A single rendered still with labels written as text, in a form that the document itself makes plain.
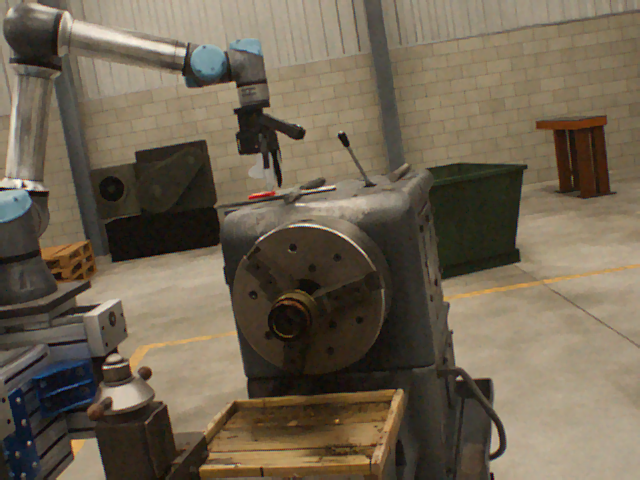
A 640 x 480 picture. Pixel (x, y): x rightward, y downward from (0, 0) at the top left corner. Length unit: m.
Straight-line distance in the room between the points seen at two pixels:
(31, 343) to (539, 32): 10.94
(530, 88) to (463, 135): 1.28
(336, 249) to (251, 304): 0.22
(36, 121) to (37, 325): 0.47
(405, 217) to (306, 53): 9.94
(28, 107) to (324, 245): 0.76
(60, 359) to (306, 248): 0.58
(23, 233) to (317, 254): 0.63
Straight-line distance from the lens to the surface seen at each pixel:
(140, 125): 11.61
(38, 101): 1.76
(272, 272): 1.41
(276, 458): 1.27
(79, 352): 1.59
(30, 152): 1.76
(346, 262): 1.42
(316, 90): 11.36
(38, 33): 1.63
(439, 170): 7.20
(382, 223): 1.55
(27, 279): 1.63
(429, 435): 1.69
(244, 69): 1.74
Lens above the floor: 1.42
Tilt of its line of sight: 9 degrees down
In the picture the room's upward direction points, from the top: 9 degrees counter-clockwise
